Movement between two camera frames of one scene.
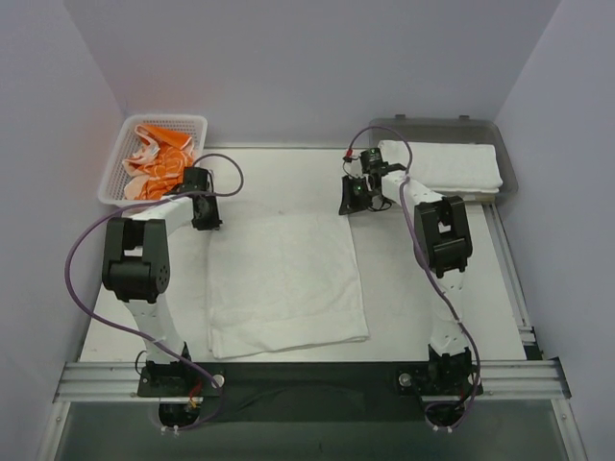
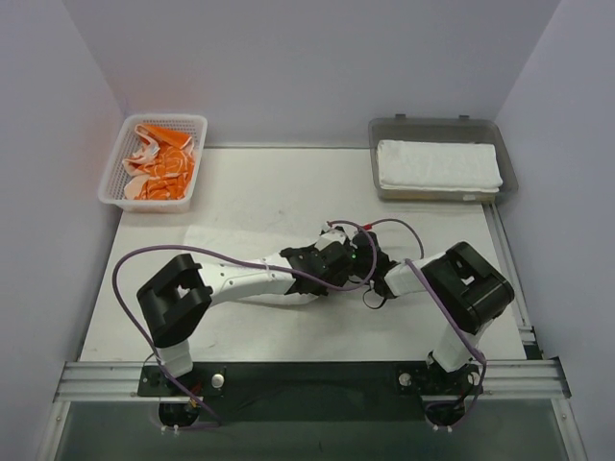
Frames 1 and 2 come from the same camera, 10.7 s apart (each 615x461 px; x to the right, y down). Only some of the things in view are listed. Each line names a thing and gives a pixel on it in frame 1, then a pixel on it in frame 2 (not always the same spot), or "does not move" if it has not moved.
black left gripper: [206, 217] to [339, 264]
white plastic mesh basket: [150, 157] does not move
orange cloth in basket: [159, 166] does not move
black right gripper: [350, 198] to [367, 247]
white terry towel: [445, 165] does not move
